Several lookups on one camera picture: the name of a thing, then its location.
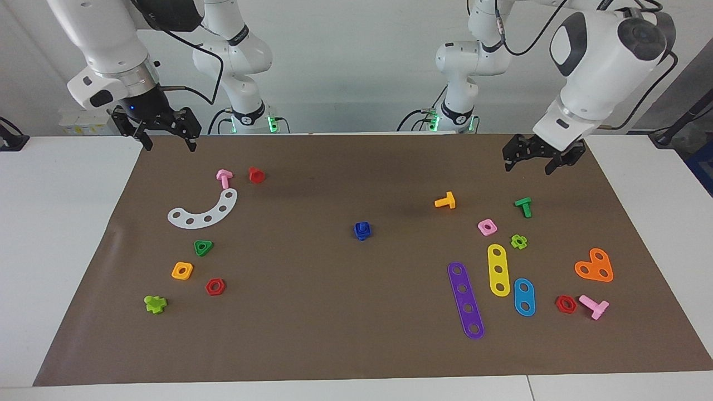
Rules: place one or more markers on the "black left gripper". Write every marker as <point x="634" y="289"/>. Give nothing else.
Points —
<point x="537" y="149"/>

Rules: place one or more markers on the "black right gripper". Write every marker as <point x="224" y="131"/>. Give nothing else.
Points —
<point x="150" y="114"/>

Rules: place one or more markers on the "blue square plastic nut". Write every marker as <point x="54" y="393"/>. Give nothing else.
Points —
<point x="362" y="227"/>

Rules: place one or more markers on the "blue plastic screw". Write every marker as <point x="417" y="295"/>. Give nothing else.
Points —
<point x="362" y="237"/>

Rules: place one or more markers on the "green plastic screw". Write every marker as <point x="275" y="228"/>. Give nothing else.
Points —
<point x="523" y="203"/>

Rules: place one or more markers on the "pink plastic screw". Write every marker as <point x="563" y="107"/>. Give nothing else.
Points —
<point x="224" y="175"/>
<point x="597" y="307"/>

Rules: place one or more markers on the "pink square plastic nut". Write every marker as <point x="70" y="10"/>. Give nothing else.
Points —
<point x="493" y="230"/>

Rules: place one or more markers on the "light green cross nut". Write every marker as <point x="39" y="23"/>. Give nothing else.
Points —
<point x="523" y="243"/>

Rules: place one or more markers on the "yellow plastic screw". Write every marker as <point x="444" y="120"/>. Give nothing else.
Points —
<point x="445" y="201"/>

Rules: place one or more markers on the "red hex-head plastic screw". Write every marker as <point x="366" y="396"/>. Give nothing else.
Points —
<point x="256" y="176"/>

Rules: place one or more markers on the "green triangular plastic nut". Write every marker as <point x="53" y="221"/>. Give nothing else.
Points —
<point x="199" y="252"/>

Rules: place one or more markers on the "orange square plastic nut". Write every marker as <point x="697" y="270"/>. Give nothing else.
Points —
<point x="175" y="274"/>

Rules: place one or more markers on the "red hexagonal plastic nut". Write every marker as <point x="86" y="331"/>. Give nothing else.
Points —
<point x="221" y="289"/>
<point x="572" y="306"/>

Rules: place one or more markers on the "light green cross-head screw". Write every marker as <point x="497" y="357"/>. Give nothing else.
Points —
<point x="155" y="304"/>

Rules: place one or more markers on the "white curved five-hole plate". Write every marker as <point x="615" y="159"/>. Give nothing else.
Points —
<point x="215" y="214"/>

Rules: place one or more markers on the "white box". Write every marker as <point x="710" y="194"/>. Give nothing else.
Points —
<point x="78" y="125"/>

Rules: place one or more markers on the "yellow three-hole plate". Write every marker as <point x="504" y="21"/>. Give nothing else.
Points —
<point x="498" y="262"/>

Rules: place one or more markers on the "orange angled three-hole plate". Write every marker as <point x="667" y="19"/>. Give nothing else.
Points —
<point x="594" y="266"/>

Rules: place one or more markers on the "blue two-hole plate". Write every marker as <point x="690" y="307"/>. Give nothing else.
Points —
<point x="524" y="297"/>

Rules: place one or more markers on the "purple four-hole plate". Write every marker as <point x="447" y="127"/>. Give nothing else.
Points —
<point x="465" y="299"/>

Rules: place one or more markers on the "black pole stand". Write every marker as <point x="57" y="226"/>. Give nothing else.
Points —
<point x="677" y="125"/>

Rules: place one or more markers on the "black clamp device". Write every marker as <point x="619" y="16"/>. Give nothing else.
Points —
<point x="14" y="142"/>

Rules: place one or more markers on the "blue crate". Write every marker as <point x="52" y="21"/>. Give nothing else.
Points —
<point x="703" y="167"/>

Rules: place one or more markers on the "brown table mat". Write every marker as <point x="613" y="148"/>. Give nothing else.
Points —
<point x="334" y="312"/>

